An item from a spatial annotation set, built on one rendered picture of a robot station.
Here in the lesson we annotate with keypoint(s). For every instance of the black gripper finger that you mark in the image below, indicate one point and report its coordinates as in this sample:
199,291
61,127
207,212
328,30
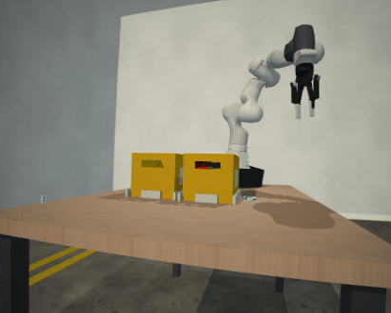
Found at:
312,98
296,93

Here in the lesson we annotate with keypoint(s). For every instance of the yellow divided crate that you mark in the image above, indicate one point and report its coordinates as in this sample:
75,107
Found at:
156,171
206,181

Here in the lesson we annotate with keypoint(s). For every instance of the white paper pick list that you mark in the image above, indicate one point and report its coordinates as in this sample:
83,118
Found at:
249,199

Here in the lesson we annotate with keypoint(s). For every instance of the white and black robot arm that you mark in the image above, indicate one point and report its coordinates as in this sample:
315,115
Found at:
235,114

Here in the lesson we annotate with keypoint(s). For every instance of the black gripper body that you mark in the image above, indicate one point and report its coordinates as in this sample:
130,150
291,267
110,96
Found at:
304,69

